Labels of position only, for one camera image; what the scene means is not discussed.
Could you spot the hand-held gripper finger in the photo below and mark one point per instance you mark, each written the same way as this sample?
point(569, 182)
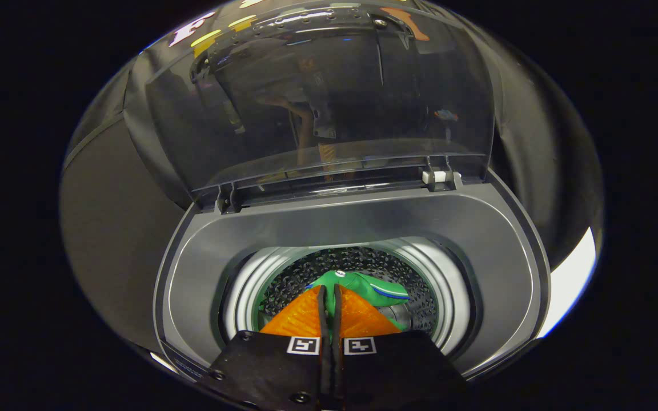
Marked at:
point(323, 342)
point(337, 342)

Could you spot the green garment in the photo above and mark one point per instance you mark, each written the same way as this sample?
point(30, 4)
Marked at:
point(363, 285)

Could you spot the dark glass washing machine lid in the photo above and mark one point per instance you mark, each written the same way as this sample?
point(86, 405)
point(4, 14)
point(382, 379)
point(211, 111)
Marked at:
point(334, 114)

